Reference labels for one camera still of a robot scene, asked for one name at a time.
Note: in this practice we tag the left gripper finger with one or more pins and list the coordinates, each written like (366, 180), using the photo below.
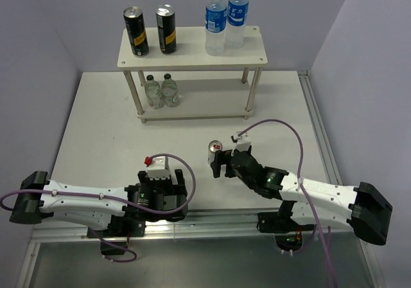
(180, 186)
(143, 177)

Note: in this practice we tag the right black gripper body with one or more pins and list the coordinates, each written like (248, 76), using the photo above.
(245, 180)

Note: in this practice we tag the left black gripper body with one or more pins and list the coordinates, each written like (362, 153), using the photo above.
(161, 186)

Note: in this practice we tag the silver red-tab slim can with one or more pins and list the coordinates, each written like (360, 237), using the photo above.
(213, 147)

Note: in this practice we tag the blue-label water bottle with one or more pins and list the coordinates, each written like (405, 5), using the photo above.
(237, 11)
(215, 23)

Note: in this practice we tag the black yellow-label can front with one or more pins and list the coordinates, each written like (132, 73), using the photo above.
(166, 27)

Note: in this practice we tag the black yellow-label can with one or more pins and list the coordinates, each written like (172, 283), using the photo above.
(166, 27)
(134, 22)

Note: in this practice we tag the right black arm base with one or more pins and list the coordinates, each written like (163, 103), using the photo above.
(287, 233)

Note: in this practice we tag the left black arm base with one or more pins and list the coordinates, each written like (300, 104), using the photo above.
(122, 233)

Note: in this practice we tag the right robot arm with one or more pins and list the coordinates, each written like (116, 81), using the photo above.
(311, 205)

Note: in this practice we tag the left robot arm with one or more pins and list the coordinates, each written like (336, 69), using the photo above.
(100, 209)

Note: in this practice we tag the beige two-tier wooden shelf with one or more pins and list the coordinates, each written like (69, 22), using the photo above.
(209, 87)

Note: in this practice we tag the clear green-label bottle left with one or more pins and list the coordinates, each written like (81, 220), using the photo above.
(153, 93)

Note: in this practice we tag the clear green-label bottle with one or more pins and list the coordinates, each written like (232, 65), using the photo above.
(170, 91)
(153, 93)

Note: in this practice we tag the clear green-label bottle right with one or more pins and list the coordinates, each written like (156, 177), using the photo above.
(170, 91)

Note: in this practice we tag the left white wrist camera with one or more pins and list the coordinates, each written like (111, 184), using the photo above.
(157, 168)

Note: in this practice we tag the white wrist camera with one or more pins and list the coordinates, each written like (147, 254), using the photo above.
(242, 142)
(157, 168)

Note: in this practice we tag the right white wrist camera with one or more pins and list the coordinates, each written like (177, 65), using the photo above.
(242, 142)

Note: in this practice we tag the aluminium front rail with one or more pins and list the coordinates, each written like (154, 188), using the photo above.
(197, 224)

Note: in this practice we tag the aluminium rail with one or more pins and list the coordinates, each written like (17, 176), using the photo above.
(326, 153)
(197, 224)

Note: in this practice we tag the aluminium right side rail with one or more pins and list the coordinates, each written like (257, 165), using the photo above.
(326, 153)

